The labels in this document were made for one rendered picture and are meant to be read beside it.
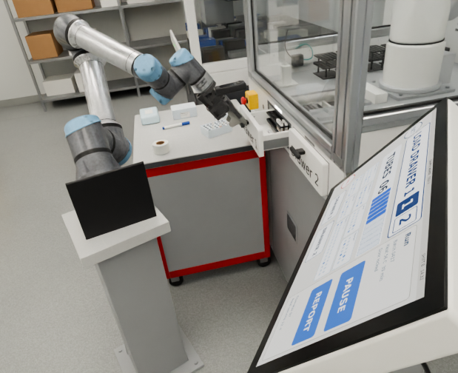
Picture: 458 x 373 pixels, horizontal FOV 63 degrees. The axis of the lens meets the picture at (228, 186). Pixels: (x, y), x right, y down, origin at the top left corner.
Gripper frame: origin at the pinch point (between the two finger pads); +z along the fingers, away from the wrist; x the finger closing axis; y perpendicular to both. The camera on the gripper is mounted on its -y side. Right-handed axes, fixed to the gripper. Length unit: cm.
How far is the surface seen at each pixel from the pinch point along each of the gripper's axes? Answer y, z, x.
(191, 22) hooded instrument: -9, -26, -80
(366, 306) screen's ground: -2, -24, 109
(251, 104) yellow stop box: -5.5, 9.8, -29.4
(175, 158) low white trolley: 32.6, -3.6, -10.0
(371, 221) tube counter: -9, -17, 94
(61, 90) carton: 169, -32, -380
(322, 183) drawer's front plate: -6.8, 10.7, 46.0
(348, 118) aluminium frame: -21, -7, 55
